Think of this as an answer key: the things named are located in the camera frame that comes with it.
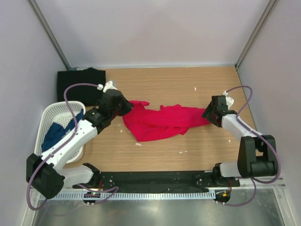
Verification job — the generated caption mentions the red t shirt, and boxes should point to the red t shirt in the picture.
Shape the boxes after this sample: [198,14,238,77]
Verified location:
[123,100,210,142]

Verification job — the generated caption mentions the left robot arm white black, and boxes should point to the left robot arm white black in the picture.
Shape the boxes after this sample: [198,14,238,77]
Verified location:
[26,89,133,199]

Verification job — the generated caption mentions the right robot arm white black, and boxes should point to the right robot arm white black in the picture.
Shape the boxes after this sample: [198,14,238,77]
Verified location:
[202,95,281,186]

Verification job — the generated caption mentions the folded black t shirt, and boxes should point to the folded black t shirt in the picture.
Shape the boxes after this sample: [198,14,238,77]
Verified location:
[56,68,106,106]

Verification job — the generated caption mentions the white plastic laundry basket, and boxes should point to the white plastic laundry basket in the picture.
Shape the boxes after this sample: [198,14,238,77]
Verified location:
[34,102,70,155]

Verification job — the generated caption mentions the blue t shirt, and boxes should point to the blue t shirt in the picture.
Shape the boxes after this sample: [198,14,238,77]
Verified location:
[41,107,75,153]

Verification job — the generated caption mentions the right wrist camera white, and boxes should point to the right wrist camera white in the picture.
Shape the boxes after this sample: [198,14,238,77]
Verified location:
[223,91,235,109]

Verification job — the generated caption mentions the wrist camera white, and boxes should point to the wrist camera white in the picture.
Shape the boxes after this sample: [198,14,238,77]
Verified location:
[97,81,117,93]
[223,91,235,109]

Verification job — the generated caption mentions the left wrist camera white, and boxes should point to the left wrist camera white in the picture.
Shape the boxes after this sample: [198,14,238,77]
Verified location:
[97,81,117,93]

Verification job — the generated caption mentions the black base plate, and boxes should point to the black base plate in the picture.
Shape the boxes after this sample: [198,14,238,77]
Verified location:
[84,171,240,194]

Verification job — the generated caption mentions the white slotted cable duct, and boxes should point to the white slotted cable duct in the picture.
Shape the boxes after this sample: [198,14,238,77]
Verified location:
[51,190,215,201]

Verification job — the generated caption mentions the aluminium rail frame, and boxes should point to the aluminium rail frame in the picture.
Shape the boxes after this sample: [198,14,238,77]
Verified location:
[28,178,286,191]

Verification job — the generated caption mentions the right aluminium corner post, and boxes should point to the right aluminium corner post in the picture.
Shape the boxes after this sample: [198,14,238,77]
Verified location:
[235,0,279,71]

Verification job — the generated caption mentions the aluminium corner post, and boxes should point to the aluminium corner post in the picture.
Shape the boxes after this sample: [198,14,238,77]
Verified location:
[235,0,279,71]
[27,0,71,70]

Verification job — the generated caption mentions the left aluminium corner post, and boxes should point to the left aluminium corner post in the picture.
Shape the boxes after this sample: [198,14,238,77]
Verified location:
[27,0,71,70]

